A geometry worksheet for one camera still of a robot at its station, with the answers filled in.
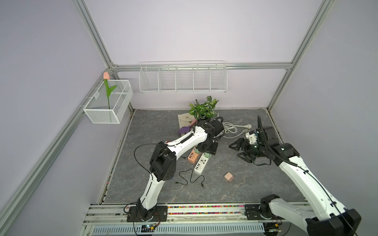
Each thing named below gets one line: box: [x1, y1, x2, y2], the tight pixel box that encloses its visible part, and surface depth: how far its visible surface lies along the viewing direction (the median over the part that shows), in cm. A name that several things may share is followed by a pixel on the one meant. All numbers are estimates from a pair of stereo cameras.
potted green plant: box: [188, 95, 220, 122], surface depth 90 cm
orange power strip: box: [188, 146, 199, 164], surface depth 93 cm
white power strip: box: [193, 152, 210, 174], surface depth 90 cm
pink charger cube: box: [223, 171, 235, 183], surface depth 85 cm
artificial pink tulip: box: [102, 71, 118, 110], surface depth 85 cm
